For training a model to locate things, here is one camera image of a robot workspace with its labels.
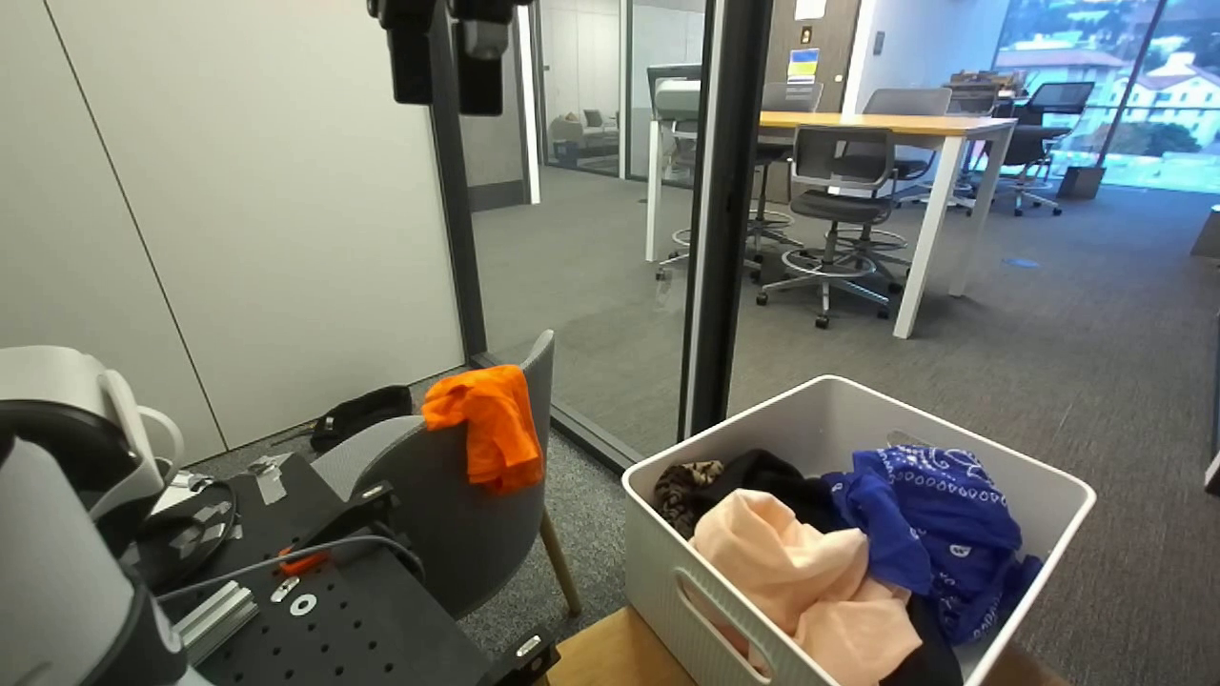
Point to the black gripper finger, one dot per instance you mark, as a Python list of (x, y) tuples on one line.
[(481, 72), (411, 58)]

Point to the blue paisley bandana cloth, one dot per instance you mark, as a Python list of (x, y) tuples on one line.
[(939, 519)]

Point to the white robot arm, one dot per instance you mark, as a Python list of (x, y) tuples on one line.
[(50, 584)]

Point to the dark office chair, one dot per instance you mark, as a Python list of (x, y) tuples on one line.
[(790, 98)]

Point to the orange cloth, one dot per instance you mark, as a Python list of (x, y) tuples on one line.
[(490, 424)]

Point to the grey swivel stool chair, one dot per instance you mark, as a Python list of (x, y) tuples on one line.
[(839, 158)]

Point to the grey office chair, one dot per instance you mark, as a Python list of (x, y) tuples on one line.
[(908, 101)]

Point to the grey shell chair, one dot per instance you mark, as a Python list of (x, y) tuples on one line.
[(431, 534)]

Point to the black cloth with leopard print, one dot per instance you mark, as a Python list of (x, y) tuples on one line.
[(764, 473)]

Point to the white plastic storage box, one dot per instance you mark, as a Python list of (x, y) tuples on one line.
[(709, 557)]

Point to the peach cloth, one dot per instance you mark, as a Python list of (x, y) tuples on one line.
[(786, 548)]

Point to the black mesh office chair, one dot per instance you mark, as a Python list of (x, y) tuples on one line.
[(1054, 101)]

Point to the brown floor box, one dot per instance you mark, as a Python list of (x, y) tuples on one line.
[(1081, 180)]

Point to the black curved pad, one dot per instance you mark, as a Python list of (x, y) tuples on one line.
[(365, 412)]

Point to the wooden top white leg table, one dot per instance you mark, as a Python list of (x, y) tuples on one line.
[(877, 125)]

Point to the white paper tag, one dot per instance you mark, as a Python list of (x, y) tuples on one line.
[(271, 482)]

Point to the small orange tool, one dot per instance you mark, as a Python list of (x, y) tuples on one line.
[(302, 562)]

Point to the black device with white labels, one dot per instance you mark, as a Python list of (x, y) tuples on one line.
[(191, 534)]

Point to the black perforated robot table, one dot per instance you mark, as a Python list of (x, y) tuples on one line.
[(368, 636)]

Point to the aluminium extrusion piece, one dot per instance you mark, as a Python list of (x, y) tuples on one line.
[(215, 615)]

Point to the black wall mullion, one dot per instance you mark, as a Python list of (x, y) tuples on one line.
[(459, 253)]

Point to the grey chair with white frame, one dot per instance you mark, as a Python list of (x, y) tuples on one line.
[(673, 98)]

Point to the black glass wall frame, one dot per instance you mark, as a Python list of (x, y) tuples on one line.
[(726, 194)]

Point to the blue yellow wall poster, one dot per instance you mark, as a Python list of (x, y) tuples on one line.
[(802, 68)]

